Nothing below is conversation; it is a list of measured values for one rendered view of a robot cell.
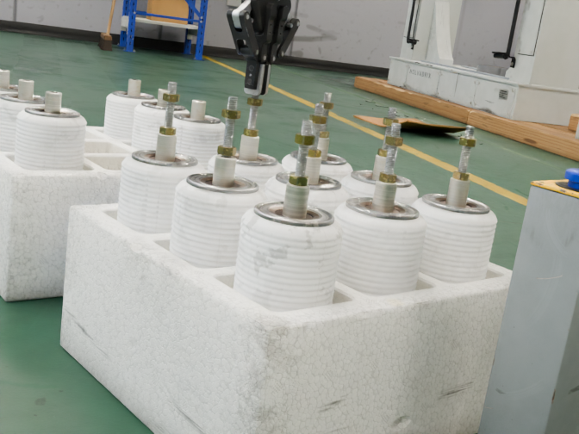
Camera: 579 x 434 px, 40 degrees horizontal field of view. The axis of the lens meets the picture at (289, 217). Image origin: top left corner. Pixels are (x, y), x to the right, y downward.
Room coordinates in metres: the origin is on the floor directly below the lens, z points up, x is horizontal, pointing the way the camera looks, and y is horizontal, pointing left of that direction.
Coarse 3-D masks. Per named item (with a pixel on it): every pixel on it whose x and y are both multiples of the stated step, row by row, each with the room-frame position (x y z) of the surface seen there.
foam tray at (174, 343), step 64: (128, 256) 0.79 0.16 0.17; (64, 320) 0.90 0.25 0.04; (128, 320) 0.78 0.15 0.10; (192, 320) 0.70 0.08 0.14; (256, 320) 0.63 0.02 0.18; (320, 320) 0.65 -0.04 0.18; (384, 320) 0.70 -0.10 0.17; (448, 320) 0.77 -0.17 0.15; (128, 384) 0.77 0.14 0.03; (192, 384) 0.69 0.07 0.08; (256, 384) 0.62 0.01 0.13; (320, 384) 0.66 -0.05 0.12; (384, 384) 0.72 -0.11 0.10; (448, 384) 0.78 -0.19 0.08
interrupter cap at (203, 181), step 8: (192, 176) 0.82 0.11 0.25; (200, 176) 0.83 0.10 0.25; (208, 176) 0.83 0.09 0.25; (192, 184) 0.79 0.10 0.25; (200, 184) 0.78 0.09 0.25; (208, 184) 0.79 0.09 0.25; (240, 184) 0.82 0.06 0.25; (248, 184) 0.81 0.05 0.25; (256, 184) 0.82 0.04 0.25; (224, 192) 0.77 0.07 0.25; (232, 192) 0.78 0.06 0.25; (240, 192) 0.78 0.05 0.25; (248, 192) 0.79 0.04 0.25
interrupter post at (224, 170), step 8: (216, 160) 0.80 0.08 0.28; (224, 160) 0.80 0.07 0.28; (232, 160) 0.80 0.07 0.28; (216, 168) 0.80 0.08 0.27; (224, 168) 0.80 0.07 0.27; (232, 168) 0.80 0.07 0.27; (216, 176) 0.80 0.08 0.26; (224, 176) 0.80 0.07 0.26; (232, 176) 0.80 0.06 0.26; (216, 184) 0.80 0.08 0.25; (224, 184) 0.80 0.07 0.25; (232, 184) 0.81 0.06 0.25
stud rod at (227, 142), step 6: (234, 96) 0.81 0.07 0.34; (228, 102) 0.81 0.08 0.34; (234, 102) 0.81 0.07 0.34; (228, 108) 0.81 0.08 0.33; (234, 108) 0.81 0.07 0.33; (228, 120) 0.81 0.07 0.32; (234, 120) 0.81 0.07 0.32; (228, 126) 0.81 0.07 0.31; (228, 132) 0.81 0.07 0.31; (228, 138) 0.81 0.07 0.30; (222, 144) 0.81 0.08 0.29; (228, 144) 0.81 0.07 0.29; (222, 156) 0.81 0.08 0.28; (228, 156) 0.81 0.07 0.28
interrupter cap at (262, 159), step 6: (234, 156) 0.98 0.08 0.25; (258, 156) 1.00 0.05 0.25; (264, 156) 1.00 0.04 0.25; (270, 156) 1.00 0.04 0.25; (240, 162) 0.94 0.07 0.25; (246, 162) 0.94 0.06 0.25; (252, 162) 0.94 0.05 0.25; (258, 162) 0.95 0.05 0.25; (264, 162) 0.96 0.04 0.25; (270, 162) 0.97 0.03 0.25; (276, 162) 0.97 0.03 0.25
